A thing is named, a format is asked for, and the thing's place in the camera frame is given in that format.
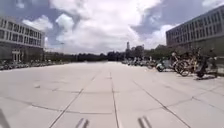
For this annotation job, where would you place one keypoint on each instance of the row of parked bicycles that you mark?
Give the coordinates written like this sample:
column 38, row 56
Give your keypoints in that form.
column 23, row 64

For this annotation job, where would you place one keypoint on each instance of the robot's own part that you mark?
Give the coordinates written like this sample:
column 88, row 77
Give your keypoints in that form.
column 144, row 122
column 82, row 123

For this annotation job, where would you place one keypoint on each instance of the thin tower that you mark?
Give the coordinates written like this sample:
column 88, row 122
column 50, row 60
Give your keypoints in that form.
column 128, row 45

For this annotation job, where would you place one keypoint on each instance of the cluster of parked bicycles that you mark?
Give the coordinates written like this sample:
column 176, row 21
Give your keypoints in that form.
column 185, row 63

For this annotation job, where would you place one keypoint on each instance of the dark parked scooter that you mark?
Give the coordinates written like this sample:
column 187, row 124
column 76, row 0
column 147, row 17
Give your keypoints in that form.
column 204, row 68

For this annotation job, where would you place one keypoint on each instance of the dark grey office building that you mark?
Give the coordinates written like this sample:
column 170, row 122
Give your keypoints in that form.
column 200, row 30

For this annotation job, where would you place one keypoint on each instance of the row of parked scooters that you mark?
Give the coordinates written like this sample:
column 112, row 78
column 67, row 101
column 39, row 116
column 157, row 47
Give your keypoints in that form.
column 141, row 62

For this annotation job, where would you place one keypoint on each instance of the pale long office building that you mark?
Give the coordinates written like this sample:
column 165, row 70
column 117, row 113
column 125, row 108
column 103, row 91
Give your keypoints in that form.
column 20, row 36

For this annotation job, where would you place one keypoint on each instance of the pale stone slab plaza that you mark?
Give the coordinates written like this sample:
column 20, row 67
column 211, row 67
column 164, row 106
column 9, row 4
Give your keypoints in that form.
column 106, row 86

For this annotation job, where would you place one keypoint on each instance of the row of trees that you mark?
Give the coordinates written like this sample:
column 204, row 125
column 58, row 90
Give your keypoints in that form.
column 90, row 56

